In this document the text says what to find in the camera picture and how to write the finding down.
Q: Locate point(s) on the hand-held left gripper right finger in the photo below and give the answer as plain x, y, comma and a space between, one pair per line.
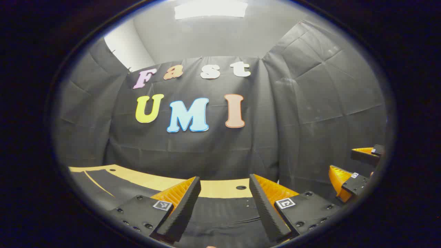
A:
263, 210

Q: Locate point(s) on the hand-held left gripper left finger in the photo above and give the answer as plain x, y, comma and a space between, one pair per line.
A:
182, 213

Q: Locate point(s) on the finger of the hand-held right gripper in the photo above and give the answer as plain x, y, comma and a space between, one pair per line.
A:
356, 184
365, 155

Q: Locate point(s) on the black jeans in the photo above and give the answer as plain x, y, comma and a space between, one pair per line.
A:
220, 220

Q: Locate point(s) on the black backdrop cloth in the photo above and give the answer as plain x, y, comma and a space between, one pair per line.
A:
206, 151

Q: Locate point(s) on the ceiling light panel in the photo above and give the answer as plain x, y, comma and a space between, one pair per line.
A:
210, 8

